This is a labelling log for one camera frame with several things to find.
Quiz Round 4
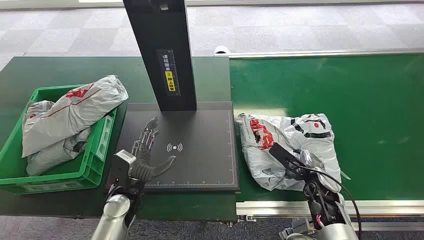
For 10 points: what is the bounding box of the black inbound scanner machine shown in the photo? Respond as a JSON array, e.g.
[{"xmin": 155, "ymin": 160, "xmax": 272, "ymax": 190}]
[{"xmin": 105, "ymin": 0, "xmax": 240, "ymax": 194}]

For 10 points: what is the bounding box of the conveyor lower frame bar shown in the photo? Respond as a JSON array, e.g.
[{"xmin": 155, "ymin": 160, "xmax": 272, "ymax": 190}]
[{"xmin": 351, "ymin": 221, "xmax": 424, "ymax": 232}]

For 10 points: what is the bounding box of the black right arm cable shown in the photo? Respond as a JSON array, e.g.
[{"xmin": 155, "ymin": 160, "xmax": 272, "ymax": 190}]
[{"xmin": 291, "ymin": 163, "xmax": 363, "ymax": 240}]

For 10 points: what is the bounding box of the green conveyor belt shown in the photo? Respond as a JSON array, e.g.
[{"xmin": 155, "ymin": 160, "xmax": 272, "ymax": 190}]
[{"xmin": 229, "ymin": 52, "xmax": 424, "ymax": 203}]

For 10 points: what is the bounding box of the large grey courier bag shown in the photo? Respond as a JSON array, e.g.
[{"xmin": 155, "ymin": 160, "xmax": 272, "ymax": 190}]
[{"xmin": 21, "ymin": 75, "xmax": 129, "ymax": 159}]

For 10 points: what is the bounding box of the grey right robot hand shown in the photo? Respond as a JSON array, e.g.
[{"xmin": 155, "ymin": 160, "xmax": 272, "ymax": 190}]
[{"xmin": 287, "ymin": 149, "xmax": 326, "ymax": 184}]

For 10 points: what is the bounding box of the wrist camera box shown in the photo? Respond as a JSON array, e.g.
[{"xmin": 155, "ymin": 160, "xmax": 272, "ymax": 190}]
[
  {"xmin": 113, "ymin": 149, "xmax": 137, "ymax": 186},
  {"xmin": 268, "ymin": 142, "xmax": 300, "ymax": 170}
]

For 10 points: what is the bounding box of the green plastic crate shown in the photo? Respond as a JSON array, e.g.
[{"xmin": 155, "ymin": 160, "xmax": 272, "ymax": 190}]
[{"xmin": 0, "ymin": 84, "xmax": 118, "ymax": 196}]

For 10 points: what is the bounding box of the small grey courier bag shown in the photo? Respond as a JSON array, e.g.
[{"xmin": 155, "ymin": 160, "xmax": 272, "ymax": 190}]
[{"xmin": 25, "ymin": 127, "xmax": 92, "ymax": 177}]

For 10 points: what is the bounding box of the grey package with red print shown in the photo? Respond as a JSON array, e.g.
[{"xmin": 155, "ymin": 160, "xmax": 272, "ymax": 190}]
[{"xmin": 236, "ymin": 113, "xmax": 344, "ymax": 194}]

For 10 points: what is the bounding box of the wide aluminium conveyor side rail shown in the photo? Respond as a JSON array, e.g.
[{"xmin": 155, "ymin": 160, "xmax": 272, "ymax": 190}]
[{"xmin": 235, "ymin": 199, "xmax": 424, "ymax": 218}]

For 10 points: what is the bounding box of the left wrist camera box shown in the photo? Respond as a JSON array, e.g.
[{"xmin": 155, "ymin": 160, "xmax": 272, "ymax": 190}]
[{"xmin": 113, "ymin": 149, "xmax": 137, "ymax": 186}]

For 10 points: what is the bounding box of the black and yellow label sticker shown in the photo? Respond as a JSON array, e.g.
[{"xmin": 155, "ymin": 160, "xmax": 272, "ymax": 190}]
[{"xmin": 156, "ymin": 48, "xmax": 182, "ymax": 97}]

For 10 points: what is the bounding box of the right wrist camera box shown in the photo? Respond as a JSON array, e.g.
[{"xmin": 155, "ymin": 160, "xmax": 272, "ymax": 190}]
[{"xmin": 268, "ymin": 142, "xmax": 300, "ymax": 170}]

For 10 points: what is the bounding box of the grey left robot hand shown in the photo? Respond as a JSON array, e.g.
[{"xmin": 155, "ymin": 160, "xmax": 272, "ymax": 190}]
[{"xmin": 130, "ymin": 117, "xmax": 177, "ymax": 193}]

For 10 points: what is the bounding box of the thin aluminium conveyor side rail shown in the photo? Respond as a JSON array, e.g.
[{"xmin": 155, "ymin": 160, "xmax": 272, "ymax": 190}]
[{"xmin": 214, "ymin": 47, "xmax": 424, "ymax": 59}]

